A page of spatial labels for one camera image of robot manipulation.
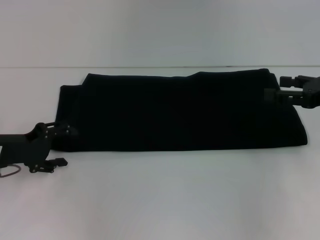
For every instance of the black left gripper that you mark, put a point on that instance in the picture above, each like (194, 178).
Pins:
(30, 147)

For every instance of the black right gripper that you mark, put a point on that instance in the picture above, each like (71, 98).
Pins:
(312, 91)

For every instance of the black t-shirt with FREE print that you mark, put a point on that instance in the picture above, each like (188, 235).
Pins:
(175, 112)

